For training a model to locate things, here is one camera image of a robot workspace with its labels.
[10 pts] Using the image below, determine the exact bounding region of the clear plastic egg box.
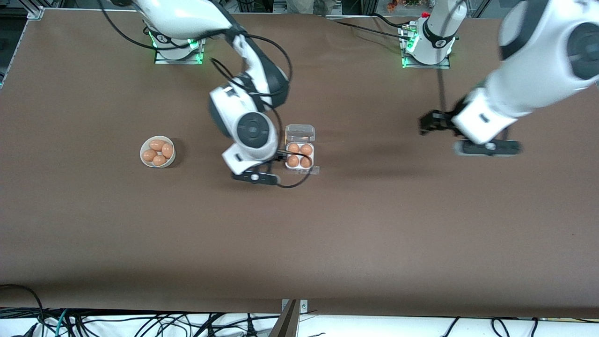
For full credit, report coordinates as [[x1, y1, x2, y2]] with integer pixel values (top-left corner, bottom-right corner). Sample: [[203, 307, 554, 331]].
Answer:
[[283, 124, 320, 176]]

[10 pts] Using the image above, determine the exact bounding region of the white round bowl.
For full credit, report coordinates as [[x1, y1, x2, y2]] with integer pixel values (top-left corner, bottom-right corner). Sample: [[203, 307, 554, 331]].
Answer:
[[140, 136, 176, 168]]

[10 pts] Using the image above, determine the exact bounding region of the black right camera cable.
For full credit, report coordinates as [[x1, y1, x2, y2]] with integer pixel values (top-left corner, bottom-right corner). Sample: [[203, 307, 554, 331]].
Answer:
[[274, 150, 315, 189]]

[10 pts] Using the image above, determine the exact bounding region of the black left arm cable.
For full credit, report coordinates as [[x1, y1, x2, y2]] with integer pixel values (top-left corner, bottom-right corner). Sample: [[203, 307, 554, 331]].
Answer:
[[435, 0, 468, 113]]

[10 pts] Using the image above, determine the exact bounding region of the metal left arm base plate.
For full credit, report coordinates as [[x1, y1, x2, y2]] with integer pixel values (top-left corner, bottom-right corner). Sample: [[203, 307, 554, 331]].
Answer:
[[401, 23, 453, 69]]

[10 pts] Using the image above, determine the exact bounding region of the black table cable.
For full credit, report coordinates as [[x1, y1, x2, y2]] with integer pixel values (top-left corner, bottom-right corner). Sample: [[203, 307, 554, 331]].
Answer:
[[335, 20, 408, 39], [373, 13, 412, 29]]

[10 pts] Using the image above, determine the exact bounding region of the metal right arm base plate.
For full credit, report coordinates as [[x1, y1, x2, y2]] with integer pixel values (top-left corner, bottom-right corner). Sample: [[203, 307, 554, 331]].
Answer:
[[154, 37, 205, 65]]

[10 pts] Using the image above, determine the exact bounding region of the dark grey camera pole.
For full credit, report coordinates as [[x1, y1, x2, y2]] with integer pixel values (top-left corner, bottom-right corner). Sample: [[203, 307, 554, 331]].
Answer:
[[268, 300, 300, 337]]

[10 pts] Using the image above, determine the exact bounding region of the teal floor cable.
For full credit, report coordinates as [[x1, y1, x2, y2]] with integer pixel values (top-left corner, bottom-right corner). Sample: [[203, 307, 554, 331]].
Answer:
[[54, 309, 72, 337]]

